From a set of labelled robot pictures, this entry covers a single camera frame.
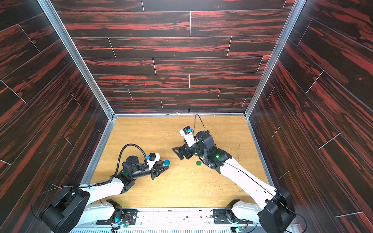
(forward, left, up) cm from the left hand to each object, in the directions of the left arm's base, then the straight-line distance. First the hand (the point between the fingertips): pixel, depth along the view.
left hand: (167, 165), depth 79 cm
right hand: (+8, -8, +11) cm, 16 cm away
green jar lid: (+8, -18, -12) cm, 24 cm away
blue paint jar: (0, 0, +3) cm, 3 cm away
